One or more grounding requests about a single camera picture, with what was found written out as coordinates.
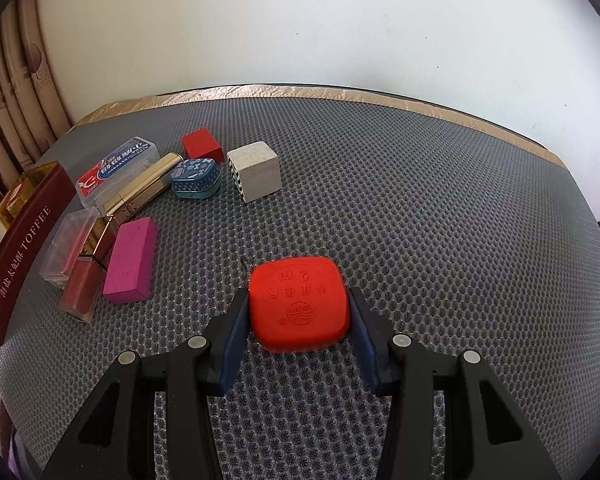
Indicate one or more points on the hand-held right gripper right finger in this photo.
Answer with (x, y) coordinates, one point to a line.
(363, 341)

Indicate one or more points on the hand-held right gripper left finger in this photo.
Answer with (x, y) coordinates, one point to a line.
(232, 341)

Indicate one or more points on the red tape measure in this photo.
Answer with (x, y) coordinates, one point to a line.
(297, 302)

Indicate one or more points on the pink rectangular block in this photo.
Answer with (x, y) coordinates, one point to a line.
(130, 260)

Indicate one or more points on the grey dotted cube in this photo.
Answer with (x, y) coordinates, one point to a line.
(257, 170)

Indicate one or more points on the clear case with red label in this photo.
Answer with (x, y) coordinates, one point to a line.
(115, 162)

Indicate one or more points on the dark red candy box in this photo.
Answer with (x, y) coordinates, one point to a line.
(22, 250)

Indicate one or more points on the grey mesh mat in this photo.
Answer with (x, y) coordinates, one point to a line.
(405, 210)

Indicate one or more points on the red lip gloss bottle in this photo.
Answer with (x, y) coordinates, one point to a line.
(80, 290)

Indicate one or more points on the blue patterned tin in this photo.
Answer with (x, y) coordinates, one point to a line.
(192, 176)

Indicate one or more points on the gold lipstick tube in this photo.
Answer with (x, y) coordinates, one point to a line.
(141, 184)

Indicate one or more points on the small clear plastic box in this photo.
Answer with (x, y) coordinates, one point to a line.
(67, 250)

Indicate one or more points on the red cube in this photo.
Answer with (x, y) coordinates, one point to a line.
(202, 145)

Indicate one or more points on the beige patterned curtain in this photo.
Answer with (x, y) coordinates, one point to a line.
(15, 85)

